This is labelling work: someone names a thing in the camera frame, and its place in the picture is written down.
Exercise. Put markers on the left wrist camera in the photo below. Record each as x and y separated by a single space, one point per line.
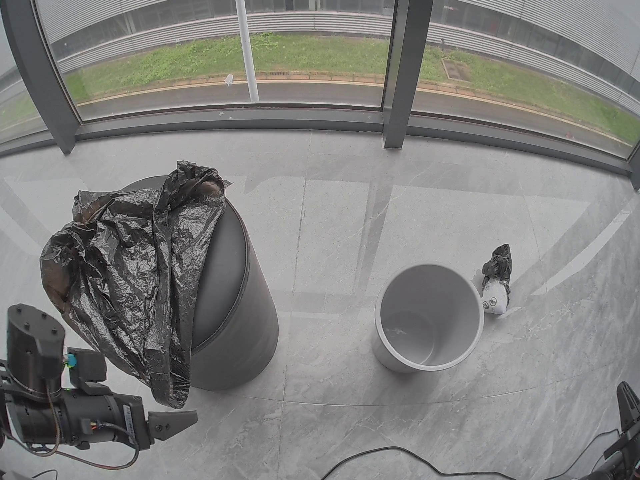
90 365

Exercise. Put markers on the window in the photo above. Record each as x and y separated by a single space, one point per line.
407 68

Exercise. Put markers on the crumpled black plastic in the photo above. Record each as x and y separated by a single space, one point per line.
500 265

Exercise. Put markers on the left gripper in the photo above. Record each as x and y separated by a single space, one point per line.
85 418

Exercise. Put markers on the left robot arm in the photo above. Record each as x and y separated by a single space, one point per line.
35 348

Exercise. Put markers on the white trash bin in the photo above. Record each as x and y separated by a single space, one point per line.
430 318

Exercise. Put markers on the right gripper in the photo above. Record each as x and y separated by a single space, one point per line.
625 445

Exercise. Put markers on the black plastic bag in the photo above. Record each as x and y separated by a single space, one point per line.
125 268

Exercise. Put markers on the dark grey round chair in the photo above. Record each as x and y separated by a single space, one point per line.
235 318

